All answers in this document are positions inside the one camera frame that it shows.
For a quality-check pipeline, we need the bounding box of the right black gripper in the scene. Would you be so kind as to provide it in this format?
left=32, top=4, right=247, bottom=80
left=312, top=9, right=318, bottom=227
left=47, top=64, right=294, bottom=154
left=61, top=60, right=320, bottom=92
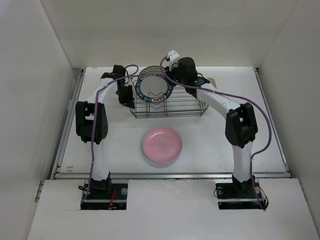
left=164, top=62, right=187, bottom=87

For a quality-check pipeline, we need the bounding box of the patterned ceramic plate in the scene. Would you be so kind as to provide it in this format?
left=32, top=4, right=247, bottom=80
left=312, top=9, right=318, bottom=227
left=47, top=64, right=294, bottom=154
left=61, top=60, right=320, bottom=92
left=138, top=65, right=166, bottom=81
left=134, top=73, right=174, bottom=104

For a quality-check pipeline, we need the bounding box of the grey wire dish rack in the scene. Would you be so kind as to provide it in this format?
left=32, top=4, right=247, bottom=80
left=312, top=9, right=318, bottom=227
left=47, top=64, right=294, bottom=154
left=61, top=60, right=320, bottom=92
left=130, top=78, right=209, bottom=119

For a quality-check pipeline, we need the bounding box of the pink plastic plate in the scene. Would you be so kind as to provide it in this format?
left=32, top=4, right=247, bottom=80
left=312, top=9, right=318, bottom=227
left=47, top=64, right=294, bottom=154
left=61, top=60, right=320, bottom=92
left=142, top=126, right=183, bottom=164

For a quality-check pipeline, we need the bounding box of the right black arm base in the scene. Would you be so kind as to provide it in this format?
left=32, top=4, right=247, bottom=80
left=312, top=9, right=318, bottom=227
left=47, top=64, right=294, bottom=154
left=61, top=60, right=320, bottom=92
left=213, top=182, right=269, bottom=210

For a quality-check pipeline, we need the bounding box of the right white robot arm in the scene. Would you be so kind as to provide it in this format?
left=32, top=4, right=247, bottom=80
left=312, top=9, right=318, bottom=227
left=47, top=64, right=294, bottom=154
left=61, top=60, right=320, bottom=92
left=161, top=53, right=258, bottom=199

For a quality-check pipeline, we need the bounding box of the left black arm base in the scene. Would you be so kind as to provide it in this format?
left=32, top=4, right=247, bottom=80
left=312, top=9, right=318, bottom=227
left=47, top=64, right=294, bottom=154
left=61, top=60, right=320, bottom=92
left=78, top=180, right=128, bottom=211

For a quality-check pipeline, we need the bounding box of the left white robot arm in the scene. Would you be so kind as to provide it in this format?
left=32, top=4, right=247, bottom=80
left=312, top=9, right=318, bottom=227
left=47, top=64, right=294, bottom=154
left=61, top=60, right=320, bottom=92
left=75, top=65, right=135, bottom=200

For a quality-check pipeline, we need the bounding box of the white plastic cutlery holder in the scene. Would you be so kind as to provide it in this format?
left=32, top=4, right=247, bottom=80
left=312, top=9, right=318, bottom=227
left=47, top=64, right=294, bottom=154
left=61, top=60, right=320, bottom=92
left=208, top=77, right=217, bottom=88

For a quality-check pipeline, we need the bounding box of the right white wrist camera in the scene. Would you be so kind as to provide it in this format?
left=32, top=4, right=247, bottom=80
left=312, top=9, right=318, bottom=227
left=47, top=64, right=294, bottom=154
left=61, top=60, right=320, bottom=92
left=166, top=50, right=180, bottom=71

